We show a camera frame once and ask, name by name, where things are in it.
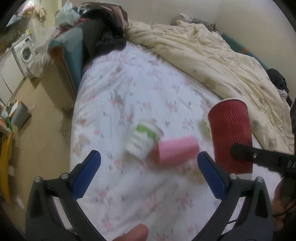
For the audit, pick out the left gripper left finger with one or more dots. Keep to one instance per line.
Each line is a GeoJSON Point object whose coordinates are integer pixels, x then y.
{"type": "Point", "coordinates": [42, 219]}

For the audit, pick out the white washing machine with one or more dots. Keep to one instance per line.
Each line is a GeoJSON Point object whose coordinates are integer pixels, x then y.
{"type": "Point", "coordinates": [24, 53]}

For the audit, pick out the white plastic bag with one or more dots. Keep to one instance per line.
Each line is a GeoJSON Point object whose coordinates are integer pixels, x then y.
{"type": "Point", "coordinates": [66, 15]}

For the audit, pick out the green white paper cup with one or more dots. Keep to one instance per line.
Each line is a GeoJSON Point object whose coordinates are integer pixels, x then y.
{"type": "Point", "coordinates": [143, 139]}

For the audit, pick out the cream bear duvet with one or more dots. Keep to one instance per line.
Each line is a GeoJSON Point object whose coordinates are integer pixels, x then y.
{"type": "Point", "coordinates": [206, 57]}

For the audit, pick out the teal bed frame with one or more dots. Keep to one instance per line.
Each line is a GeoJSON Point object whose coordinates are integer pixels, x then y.
{"type": "Point", "coordinates": [67, 52]}

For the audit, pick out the dark clothes by wall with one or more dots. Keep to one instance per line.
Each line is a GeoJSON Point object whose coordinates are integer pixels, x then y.
{"type": "Point", "coordinates": [279, 82]}

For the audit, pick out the grey trash bin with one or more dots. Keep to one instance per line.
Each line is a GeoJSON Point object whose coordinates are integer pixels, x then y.
{"type": "Point", "coordinates": [21, 115]}

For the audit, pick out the white leaf paper cup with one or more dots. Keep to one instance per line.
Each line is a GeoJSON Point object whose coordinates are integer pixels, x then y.
{"type": "Point", "coordinates": [206, 124]}

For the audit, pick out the black clothes pile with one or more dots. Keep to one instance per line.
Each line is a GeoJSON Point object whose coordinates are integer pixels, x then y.
{"type": "Point", "coordinates": [102, 33]}

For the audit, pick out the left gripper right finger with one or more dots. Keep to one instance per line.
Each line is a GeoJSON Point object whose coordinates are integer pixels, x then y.
{"type": "Point", "coordinates": [244, 212]}

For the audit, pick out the white floral bed sheet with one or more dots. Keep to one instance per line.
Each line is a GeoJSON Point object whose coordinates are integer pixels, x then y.
{"type": "Point", "coordinates": [129, 100]}

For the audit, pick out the person's thumb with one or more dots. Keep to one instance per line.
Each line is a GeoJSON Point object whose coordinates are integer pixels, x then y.
{"type": "Point", "coordinates": [138, 233]}

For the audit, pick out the pink plastic cup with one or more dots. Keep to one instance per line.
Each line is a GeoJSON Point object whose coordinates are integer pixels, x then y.
{"type": "Point", "coordinates": [175, 152]}

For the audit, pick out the red ripple paper cup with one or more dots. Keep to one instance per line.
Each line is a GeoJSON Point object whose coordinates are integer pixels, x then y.
{"type": "Point", "coordinates": [229, 125]}

